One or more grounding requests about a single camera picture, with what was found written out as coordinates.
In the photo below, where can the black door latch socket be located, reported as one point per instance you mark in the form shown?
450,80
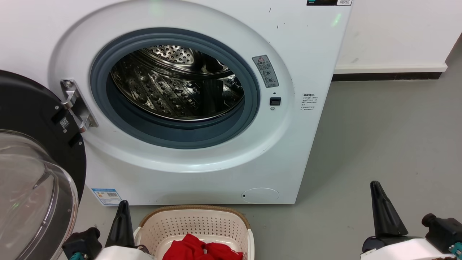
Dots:
275,101

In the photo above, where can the small printed text label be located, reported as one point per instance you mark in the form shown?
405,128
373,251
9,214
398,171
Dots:
309,102

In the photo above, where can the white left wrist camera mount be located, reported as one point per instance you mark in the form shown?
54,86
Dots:
119,254

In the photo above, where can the grey warning sticker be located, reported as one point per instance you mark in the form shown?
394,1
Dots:
265,71

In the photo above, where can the white front-load washing machine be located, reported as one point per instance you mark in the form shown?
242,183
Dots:
306,47

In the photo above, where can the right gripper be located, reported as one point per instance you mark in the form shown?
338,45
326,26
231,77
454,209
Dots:
369,245

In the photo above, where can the open washer door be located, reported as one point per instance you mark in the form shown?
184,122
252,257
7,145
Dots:
29,115

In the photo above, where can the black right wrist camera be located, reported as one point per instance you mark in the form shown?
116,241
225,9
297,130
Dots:
442,233

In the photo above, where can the black baseboard strip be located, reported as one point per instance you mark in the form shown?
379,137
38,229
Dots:
386,76

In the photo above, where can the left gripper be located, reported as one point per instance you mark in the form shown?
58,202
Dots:
142,248

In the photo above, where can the blue energy label sticker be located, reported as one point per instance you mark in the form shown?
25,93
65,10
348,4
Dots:
106,196

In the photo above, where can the red garment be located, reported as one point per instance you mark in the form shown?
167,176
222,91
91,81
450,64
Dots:
187,249

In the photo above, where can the cream perforated laundry basket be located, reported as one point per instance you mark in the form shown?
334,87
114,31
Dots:
195,224

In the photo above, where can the silver metal door hinge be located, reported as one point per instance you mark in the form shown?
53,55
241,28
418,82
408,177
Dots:
77,105

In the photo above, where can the oval drain filter cover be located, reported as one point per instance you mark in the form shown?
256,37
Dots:
260,195

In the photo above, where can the grey rubber door gasket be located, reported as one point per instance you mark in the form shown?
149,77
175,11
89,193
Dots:
173,135

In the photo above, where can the stainless steel washing machine drum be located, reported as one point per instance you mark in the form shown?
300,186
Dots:
166,90

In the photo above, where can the QR code sticker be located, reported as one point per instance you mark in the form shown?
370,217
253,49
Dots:
64,122

